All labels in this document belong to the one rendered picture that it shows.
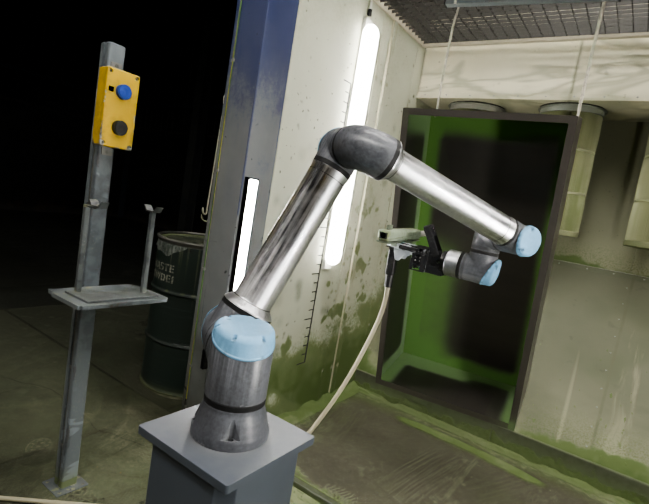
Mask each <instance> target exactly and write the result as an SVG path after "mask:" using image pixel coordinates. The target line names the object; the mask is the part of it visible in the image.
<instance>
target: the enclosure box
mask: <svg viewBox="0 0 649 504"><path fill-rule="evenodd" d="M434 116H436V117H434ZM581 124H582V118H581V117H579V116H572V115H552V114H531V113H510V112H489V111H468V110H447V109H426V108H405V107H404V108H403V114H402V124H401V134H400V142H401V143H402V147H403V150H404V151H405V152H407V153H408V154H410V155H412V156H413V157H415V158H416V159H418V160H420V161H421V162H423V163H424V164H426V165H428V166H429V167H431V168H432V169H434V170H436V171H437V172H439V173H440V174H442V175H444V176H445V177H447V178H448V179H450V180H452V181H453V182H455V183H456V184H458V185H460V186H461V187H463V188H464V189H466V190H468V191H469V192H471V193H472V194H474V195H476V196H477V197H479V198H480V199H482V200H484V201H485V202H487V203H488V204H490V205H491V206H493V207H495V208H496V209H498V210H499V211H501V212H503V213H504V214H506V215H507V216H509V217H512V218H514V219H516V220H517V221H519V222H520V223H522V224H524V225H526V226H529V225H531V226H533V227H535V228H537V229H538V230H539V231H540V234H541V244H540V247H539V249H538V251H537V252H536V253H535V254H534V255H532V256H529V257H520V256H518V255H515V254H510V253H506V252H502V251H500V253H499V257H498V259H499V260H500V261H501V262H502V264H501V268H500V272H499V275H498V277H497V279H496V281H495V283H494V284H493V285H492V286H486V285H479V284H478V283H474V282H470V281H466V280H463V279H459V278H454V277H450V276H447V275H443V276H437V275H434V274H430V273H426V272H423V273H422V272H419V271H415V270H411V269H409V264H410V259H411V257H412V255H410V256H407V258H406V259H402V258H401V259H400V260H399V261H398V263H397V268H396V274H395V275H394V279H393V284H392V288H390V290H389V295H388V300H387V304H386V308H385V311H384V313H383V316H382V322H381V332H380V342H379V352H378V362H377V372H376V383H378V384H381V385H384V386H387V387H389V388H392V389H395V390H398V391H401V392H404V393H407V394H409V395H412V396H415V397H418V398H421V399H424V400H426V401H429V402H432V403H435V404H438V405H441V406H443V407H446V408H449V409H452V410H455V411H458V412H460V413H463V414H466V415H469V416H472V417H475V418H478V419H480V420H483V421H486V422H489V423H492V424H495V425H497V426H500V427H503V428H506V429H509V430H512V431H514V430H515V427H516V423H517V420H518V417H519V413H520V410H521V406H522V403H523V400H524V396H525V393H526V389H527V384H528V380H529V375H530V370H531V365H532V360H533V356H534V351H535V346H536V341H537V336H538V331H539V327H540V322H541V317H542V312H543V307H544V303H545V298H546V293H547V288H548V283H549V278H550V274H551V269H552V264H553V259H554V254H555V249H556V245H557V240H558V235H559V230H560V225H561V221H562V216H563V211H564V206H565V201H566V196H567V192H568V187H569V182H570V177H571V172H572V168H573V163H574V158H575V153H576V148H577V143H578V139H579V134H580V129H581ZM430 224H433V225H434V227H435V229H436V234H437V237H438V240H439V243H440V246H441V249H442V252H444V251H449V250H450V249H453V250H457V251H461V252H466V253H470V249H471V245H472V241H473V237H474V233H475V231H474V230H472V229H470V228H469V227H467V226H465V225H463V224H462V223H460V222H458V221H457V220H455V219H453V218H451V217H450V216H448V215H446V214H445V213H443V212H441V211H440V210H438V209H436V208H434V207H433V206H431V205H429V204H428V203H426V202H424V201H422V200H421V199H419V198H417V197H416V196H414V195H412V194H410V193H409V192H407V191H405V190H404V189H402V188H400V187H399V186H397V185H395V194H394V204H393V213H392V223H391V225H393V229H400V228H413V229H419V230H420V231H424V228H423V227H424V226H426V225H430Z"/></svg>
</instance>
